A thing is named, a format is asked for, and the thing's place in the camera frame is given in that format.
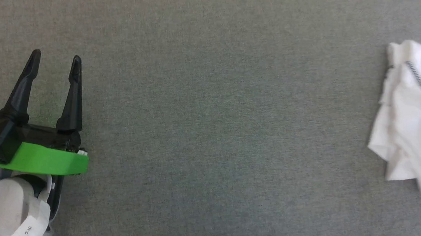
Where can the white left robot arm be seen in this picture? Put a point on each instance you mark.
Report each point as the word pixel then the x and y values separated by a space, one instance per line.
pixel 10 202

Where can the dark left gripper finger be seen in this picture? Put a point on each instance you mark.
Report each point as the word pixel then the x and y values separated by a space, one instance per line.
pixel 21 90
pixel 72 99

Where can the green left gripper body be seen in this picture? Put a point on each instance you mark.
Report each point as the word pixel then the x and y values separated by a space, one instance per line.
pixel 46 157

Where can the white long-sleeve shirt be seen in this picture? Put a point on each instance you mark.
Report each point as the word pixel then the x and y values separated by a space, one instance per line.
pixel 416 128

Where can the grey fabric padded surface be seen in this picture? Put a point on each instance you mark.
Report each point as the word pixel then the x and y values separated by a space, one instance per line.
pixel 212 134

